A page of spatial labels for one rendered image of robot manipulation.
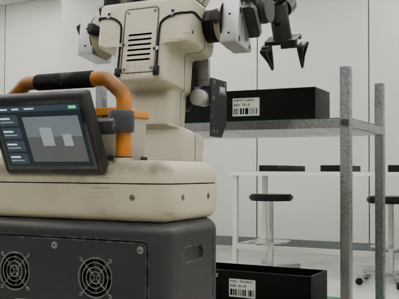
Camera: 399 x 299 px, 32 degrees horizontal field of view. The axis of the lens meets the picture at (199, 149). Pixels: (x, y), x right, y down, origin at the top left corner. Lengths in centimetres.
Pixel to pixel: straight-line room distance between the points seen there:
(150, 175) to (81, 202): 17
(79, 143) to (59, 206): 16
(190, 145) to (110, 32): 37
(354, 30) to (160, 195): 597
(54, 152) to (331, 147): 583
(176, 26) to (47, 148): 50
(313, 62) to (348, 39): 42
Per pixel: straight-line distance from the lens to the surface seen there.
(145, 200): 137
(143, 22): 182
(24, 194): 155
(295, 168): 609
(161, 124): 180
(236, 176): 582
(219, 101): 191
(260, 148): 741
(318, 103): 226
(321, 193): 718
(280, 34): 213
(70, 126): 141
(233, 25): 177
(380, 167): 244
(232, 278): 234
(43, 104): 143
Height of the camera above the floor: 79
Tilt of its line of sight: 2 degrees up
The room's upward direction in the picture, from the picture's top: straight up
